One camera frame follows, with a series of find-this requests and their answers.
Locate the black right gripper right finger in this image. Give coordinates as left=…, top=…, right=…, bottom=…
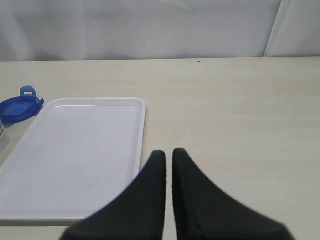
left=172, top=148, right=294, bottom=240

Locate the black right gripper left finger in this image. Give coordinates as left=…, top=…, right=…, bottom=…
left=60, top=150, right=167, bottom=240

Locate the blue plastic container lid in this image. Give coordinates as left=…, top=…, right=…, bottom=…
left=0, top=85, right=45, bottom=126

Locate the clear tall plastic container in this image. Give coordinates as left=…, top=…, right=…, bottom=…
left=0, top=119, right=9, bottom=152

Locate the white rectangular plastic tray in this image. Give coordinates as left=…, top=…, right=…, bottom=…
left=0, top=97, right=146, bottom=222

